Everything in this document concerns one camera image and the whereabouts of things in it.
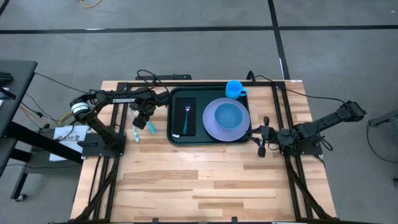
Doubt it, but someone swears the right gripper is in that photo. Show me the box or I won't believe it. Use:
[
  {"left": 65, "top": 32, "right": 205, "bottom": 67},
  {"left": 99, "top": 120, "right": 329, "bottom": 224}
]
[{"left": 248, "top": 116, "right": 280, "bottom": 159}]

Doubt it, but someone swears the spoon with teal handle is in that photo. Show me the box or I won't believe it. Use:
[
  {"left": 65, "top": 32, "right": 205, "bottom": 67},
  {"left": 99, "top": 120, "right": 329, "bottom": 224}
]
[{"left": 146, "top": 119, "right": 157, "bottom": 136}]

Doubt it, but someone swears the black napkin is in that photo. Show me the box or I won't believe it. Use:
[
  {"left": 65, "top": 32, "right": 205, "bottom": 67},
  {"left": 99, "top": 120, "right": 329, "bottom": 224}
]
[{"left": 172, "top": 96, "right": 197, "bottom": 138}]

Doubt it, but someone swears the fork with teal handle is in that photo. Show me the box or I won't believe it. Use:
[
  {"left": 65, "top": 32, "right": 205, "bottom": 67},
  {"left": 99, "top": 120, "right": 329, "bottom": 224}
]
[{"left": 182, "top": 99, "right": 192, "bottom": 135}]

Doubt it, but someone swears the purple plate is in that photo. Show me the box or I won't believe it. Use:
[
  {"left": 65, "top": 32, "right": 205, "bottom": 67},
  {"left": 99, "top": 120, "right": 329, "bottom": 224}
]
[{"left": 202, "top": 97, "right": 251, "bottom": 142}]

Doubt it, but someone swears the blue cup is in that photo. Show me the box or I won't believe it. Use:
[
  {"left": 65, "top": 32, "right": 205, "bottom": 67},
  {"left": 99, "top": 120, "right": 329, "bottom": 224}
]
[{"left": 224, "top": 80, "right": 249, "bottom": 100}]

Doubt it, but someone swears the dark green tray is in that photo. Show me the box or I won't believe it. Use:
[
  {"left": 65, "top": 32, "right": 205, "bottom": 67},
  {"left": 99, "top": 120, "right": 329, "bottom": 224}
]
[{"left": 167, "top": 85, "right": 252, "bottom": 146}]

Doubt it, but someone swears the black power strip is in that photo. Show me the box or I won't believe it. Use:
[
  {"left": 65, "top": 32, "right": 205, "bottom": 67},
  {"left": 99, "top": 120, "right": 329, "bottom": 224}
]
[{"left": 134, "top": 73, "right": 193, "bottom": 81}]

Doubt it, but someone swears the white paper sheet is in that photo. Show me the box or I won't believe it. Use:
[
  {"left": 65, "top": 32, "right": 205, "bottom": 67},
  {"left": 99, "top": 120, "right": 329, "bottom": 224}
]
[{"left": 49, "top": 124, "right": 90, "bottom": 162}]

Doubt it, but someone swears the black side table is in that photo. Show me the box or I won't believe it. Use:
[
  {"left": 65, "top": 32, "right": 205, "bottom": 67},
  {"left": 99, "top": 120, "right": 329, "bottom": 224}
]
[{"left": 0, "top": 60, "right": 85, "bottom": 202}]

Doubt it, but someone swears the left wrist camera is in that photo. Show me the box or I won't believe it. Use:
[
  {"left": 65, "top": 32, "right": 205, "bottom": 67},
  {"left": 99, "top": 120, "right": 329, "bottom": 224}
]
[{"left": 132, "top": 115, "right": 148, "bottom": 131}]

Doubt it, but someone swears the black aluminium frame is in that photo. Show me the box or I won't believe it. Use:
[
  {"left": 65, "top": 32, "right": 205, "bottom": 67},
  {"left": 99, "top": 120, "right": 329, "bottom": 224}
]
[{"left": 73, "top": 80, "right": 335, "bottom": 223}]

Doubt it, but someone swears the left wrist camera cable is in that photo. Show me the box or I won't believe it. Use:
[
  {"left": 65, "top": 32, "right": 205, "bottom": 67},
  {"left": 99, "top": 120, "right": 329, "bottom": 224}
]
[{"left": 136, "top": 69, "right": 171, "bottom": 94}]

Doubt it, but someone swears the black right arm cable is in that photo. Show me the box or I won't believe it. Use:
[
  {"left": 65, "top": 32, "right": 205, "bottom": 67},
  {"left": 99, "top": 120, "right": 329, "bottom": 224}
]
[{"left": 247, "top": 70, "right": 348, "bottom": 104}]

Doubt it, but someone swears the yellow cable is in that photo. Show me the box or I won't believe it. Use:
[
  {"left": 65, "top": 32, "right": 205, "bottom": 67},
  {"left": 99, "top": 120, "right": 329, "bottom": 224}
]
[
  {"left": 79, "top": 0, "right": 103, "bottom": 9},
  {"left": 18, "top": 105, "right": 74, "bottom": 127}
]

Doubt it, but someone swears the thin black cable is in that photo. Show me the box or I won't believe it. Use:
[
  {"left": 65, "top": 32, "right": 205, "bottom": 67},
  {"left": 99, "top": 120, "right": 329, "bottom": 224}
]
[{"left": 33, "top": 72, "right": 93, "bottom": 94}]

